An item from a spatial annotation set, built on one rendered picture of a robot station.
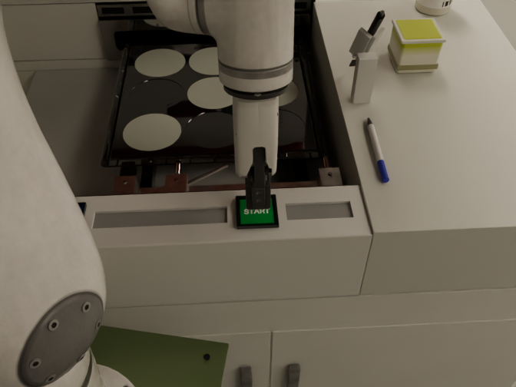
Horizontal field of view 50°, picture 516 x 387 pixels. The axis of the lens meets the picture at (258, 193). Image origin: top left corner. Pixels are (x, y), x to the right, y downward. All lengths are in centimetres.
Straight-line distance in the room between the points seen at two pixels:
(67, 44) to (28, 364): 99
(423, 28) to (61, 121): 71
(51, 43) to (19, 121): 96
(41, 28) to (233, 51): 75
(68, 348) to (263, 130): 33
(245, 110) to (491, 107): 50
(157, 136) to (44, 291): 64
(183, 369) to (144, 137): 41
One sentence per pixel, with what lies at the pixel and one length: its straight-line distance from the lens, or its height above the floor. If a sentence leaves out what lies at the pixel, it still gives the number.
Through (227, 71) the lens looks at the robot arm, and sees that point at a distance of 61.
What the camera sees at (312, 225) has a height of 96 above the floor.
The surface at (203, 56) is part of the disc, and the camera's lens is 117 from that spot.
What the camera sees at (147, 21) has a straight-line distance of 123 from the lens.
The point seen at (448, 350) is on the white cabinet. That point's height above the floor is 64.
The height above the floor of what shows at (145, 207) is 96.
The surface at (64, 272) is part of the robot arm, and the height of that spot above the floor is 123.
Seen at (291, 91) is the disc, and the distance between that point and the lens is 107.
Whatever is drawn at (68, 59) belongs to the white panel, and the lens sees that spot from 133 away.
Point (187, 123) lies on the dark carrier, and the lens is 100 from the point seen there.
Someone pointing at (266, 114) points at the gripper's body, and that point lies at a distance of 62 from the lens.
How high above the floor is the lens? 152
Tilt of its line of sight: 46 degrees down
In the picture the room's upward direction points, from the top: straight up
